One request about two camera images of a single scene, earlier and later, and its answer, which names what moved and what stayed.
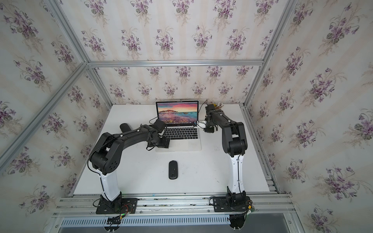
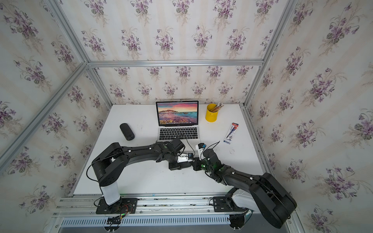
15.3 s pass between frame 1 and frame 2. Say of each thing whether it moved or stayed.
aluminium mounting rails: stayed
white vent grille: stayed
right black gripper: moved
